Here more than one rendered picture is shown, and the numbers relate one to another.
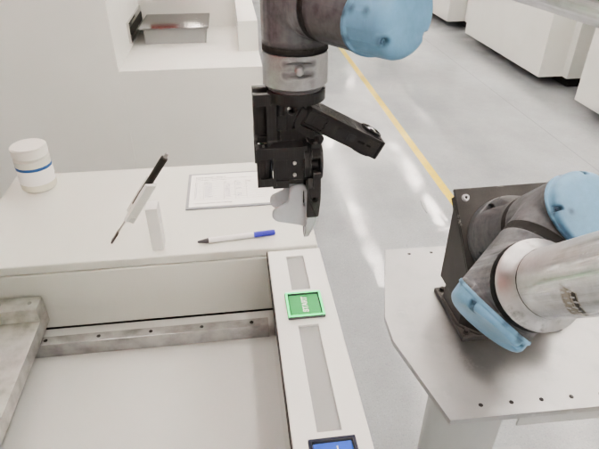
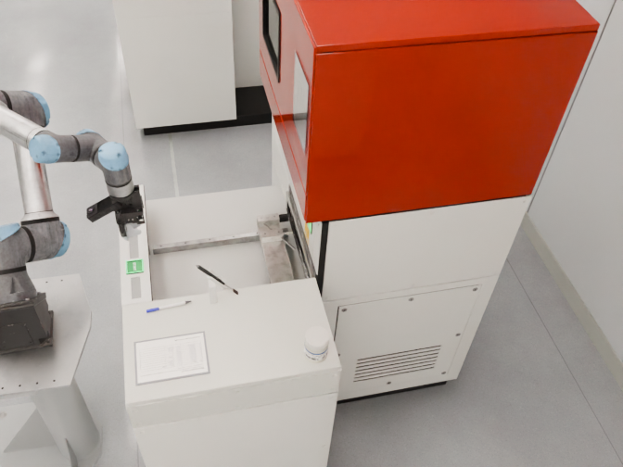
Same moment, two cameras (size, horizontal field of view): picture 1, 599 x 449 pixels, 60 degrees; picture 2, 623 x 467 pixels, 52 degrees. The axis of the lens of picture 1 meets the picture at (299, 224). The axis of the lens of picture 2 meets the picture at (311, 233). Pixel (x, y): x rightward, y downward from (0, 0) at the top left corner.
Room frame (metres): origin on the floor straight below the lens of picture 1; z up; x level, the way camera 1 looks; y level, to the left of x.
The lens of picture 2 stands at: (2.00, 0.36, 2.61)
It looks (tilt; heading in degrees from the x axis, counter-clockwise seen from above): 47 degrees down; 172
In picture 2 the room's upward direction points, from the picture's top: 4 degrees clockwise
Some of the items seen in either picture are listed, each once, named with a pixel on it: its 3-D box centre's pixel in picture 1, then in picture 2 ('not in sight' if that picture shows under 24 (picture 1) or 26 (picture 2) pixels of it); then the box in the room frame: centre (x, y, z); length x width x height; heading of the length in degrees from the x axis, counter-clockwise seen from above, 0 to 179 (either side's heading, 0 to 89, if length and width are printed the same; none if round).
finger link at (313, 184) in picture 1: (310, 184); not in sight; (0.58, -0.01, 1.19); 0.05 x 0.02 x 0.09; 7
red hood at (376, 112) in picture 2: not in sight; (395, 54); (0.23, 0.85, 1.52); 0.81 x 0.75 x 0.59; 7
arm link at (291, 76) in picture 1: (295, 69); (120, 183); (0.59, 0.00, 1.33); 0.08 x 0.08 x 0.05
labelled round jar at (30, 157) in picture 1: (34, 166); (316, 345); (0.97, 0.55, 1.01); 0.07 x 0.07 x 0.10
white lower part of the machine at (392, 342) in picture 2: not in sight; (365, 275); (0.23, 0.88, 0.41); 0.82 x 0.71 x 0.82; 7
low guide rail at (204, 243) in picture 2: not in sight; (222, 240); (0.38, 0.27, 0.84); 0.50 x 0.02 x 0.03; 97
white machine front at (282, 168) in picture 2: not in sight; (294, 182); (0.27, 0.54, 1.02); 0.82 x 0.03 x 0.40; 7
